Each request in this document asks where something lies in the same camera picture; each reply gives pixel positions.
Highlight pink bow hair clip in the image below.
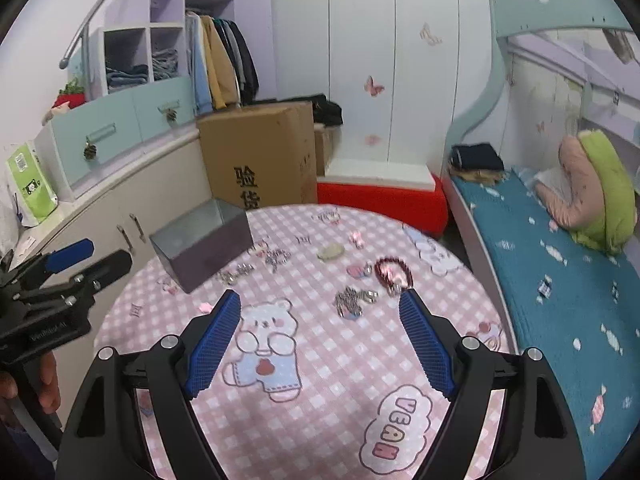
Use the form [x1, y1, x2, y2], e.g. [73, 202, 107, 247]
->
[349, 231, 364, 249]

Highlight silver bracelet chain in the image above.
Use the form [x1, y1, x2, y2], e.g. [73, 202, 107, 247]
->
[254, 244, 292, 273]

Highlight hanging clothes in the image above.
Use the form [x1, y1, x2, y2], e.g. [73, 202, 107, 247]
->
[184, 11, 259, 116]

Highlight pine cone ornament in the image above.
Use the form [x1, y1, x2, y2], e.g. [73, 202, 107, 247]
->
[165, 108, 177, 122]
[84, 142, 98, 160]

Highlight folded dark clothes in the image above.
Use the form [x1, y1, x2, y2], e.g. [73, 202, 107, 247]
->
[448, 143, 504, 185]

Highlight teal candy print bedspread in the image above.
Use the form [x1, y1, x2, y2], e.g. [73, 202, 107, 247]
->
[452, 174, 639, 479]

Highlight red storage box white lid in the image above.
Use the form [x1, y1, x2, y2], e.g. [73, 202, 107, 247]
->
[317, 158, 449, 238]

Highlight silver chain with pink charm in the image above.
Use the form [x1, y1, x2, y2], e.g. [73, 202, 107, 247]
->
[333, 285, 379, 320]

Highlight teal bunk bed frame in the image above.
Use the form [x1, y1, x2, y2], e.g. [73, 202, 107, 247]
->
[444, 0, 640, 162]

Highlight large cardboard box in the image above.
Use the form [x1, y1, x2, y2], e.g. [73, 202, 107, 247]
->
[198, 102, 317, 210]

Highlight teal drawer unit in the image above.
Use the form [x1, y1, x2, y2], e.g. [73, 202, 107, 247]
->
[34, 77, 194, 202]

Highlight dark red bead bracelet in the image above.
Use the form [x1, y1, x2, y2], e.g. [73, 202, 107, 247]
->
[373, 256, 416, 294]

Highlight beige curved cabinet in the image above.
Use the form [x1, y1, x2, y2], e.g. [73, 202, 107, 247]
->
[8, 127, 214, 426]

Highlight silver earrings cluster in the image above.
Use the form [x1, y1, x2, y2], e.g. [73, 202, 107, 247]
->
[216, 262, 255, 286]

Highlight person left hand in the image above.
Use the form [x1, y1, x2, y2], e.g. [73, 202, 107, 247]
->
[1, 351, 61, 415]

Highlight red strawberry plush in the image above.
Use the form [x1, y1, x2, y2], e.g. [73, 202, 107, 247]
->
[53, 78, 86, 110]

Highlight pink checkered tablecloth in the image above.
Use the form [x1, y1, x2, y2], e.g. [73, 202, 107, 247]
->
[96, 206, 508, 479]

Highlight pink and green pillow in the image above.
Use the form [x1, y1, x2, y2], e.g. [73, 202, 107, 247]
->
[534, 130, 638, 255]

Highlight green white paper bag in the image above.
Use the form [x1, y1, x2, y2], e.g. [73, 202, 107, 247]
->
[6, 142, 58, 229]

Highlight metal tin box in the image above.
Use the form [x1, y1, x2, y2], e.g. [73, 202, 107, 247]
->
[150, 198, 254, 294]

